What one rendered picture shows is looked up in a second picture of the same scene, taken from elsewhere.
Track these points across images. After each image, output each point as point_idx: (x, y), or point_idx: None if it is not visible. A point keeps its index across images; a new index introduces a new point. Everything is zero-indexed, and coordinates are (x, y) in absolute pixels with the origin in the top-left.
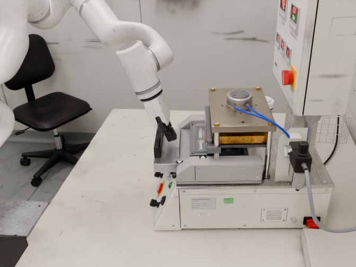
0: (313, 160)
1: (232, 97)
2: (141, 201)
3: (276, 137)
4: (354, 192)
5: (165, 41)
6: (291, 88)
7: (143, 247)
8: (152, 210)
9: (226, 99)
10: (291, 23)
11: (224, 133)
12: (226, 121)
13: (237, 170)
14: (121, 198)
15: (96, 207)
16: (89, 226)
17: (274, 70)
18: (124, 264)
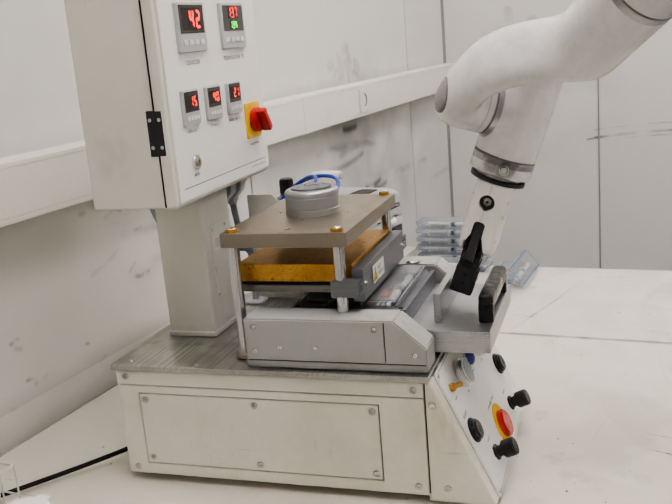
0: None
1: (331, 184)
2: (554, 445)
3: (203, 350)
4: (93, 428)
5: (449, 70)
6: (253, 140)
7: (543, 387)
8: (527, 429)
9: (336, 200)
10: (232, 36)
11: (364, 232)
12: (363, 197)
13: None
14: (608, 454)
15: (667, 443)
16: (665, 415)
17: (187, 192)
18: (575, 373)
